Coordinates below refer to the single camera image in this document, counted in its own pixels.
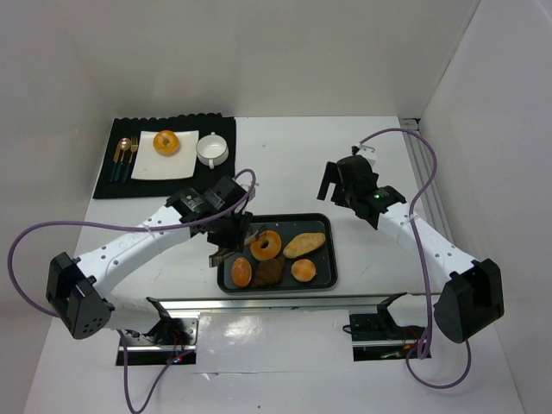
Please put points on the orange donut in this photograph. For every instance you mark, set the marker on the orange donut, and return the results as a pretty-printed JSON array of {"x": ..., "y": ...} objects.
[
  {"x": 166, "y": 143},
  {"x": 267, "y": 247}
]

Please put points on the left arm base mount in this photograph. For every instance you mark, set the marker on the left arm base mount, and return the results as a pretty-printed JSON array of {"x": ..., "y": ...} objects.
[{"x": 168, "y": 336}]

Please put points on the gold fork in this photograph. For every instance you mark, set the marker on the gold fork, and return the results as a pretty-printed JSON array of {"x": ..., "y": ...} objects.
[{"x": 134, "y": 144}]

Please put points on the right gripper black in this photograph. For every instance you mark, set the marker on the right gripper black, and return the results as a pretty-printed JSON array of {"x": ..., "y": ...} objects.
[{"x": 338, "y": 185}]

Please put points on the aluminium rail front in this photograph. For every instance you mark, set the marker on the aluminium rail front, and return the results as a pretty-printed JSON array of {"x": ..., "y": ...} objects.
[{"x": 286, "y": 303}]

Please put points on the black placemat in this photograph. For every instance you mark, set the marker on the black placemat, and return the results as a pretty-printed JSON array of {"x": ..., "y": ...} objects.
[{"x": 203, "y": 177}]

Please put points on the white cup with handle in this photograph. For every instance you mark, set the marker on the white cup with handle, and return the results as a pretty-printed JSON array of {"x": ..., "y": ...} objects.
[{"x": 212, "y": 151}]

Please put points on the gold spoon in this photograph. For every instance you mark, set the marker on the gold spoon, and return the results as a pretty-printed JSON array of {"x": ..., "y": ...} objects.
[{"x": 125, "y": 147}]

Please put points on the aluminium rail right side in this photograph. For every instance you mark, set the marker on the aluminium rail right side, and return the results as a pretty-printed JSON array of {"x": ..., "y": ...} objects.
[{"x": 430, "y": 204}]

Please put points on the aluminium rail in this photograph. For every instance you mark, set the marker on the aluminium rail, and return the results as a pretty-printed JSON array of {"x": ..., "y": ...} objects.
[
  {"x": 430, "y": 204},
  {"x": 286, "y": 303}
]

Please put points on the brown chocolate croissant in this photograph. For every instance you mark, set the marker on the brown chocolate croissant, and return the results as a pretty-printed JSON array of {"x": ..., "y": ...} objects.
[{"x": 269, "y": 273}]

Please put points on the metal tongs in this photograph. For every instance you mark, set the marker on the metal tongs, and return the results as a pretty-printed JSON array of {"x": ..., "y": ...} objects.
[{"x": 223, "y": 253}]

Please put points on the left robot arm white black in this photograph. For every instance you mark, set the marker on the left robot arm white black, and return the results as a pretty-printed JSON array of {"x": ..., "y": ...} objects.
[{"x": 80, "y": 289}]

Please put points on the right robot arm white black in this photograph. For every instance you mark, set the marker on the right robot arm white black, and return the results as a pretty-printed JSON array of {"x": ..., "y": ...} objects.
[{"x": 471, "y": 290}]

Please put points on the round golden bun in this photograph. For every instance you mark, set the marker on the round golden bun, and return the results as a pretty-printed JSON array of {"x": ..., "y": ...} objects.
[{"x": 303, "y": 270}]

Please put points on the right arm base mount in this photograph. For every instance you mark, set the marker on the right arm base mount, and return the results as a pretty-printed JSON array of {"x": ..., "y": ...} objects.
[{"x": 376, "y": 336}]

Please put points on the gold knife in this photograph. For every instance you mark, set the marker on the gold knife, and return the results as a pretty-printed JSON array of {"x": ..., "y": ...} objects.
[{"x": 116, "y": 159}]

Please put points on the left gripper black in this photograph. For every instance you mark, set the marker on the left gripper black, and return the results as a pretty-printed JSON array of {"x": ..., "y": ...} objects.
[{"x": 230, "y": 240}]

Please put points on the oblong tan bread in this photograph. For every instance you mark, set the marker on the oblong tan bread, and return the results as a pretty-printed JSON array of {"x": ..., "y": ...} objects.
[{"x": 303, "y": 244}]

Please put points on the white square plate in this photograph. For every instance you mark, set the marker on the white square plate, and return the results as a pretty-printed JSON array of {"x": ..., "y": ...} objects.
[{"x": 150, "y": 165}]

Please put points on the sesame bun orange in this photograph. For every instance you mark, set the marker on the sesame bun orange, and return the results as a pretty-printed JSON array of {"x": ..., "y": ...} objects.
[{"x": 241, "y": 272}]

